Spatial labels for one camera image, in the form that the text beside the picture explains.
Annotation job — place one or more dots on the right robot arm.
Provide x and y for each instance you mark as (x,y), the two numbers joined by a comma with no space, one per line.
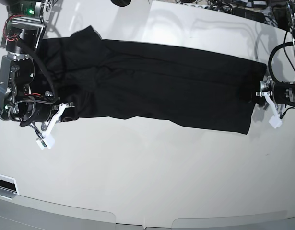
(27,93)

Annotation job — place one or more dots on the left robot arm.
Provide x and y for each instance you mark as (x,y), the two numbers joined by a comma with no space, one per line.
(287,46)

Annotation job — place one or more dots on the black t-shirt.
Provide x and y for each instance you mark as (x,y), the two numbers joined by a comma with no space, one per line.
(192,88)

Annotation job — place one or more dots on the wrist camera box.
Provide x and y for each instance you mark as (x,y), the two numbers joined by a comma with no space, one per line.
(46,142)
(275,122)

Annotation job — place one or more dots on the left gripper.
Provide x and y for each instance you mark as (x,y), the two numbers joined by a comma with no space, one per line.
(282,92)

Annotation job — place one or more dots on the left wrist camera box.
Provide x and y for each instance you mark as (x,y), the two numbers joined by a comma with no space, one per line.
(275,122)

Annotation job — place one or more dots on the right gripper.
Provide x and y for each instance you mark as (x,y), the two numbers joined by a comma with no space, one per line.
(40,111)

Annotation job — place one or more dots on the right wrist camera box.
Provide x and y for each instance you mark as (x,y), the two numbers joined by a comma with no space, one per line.
(46,142)

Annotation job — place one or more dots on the white slotted table fixture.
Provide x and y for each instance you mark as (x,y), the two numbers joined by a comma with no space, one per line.
(8,187)

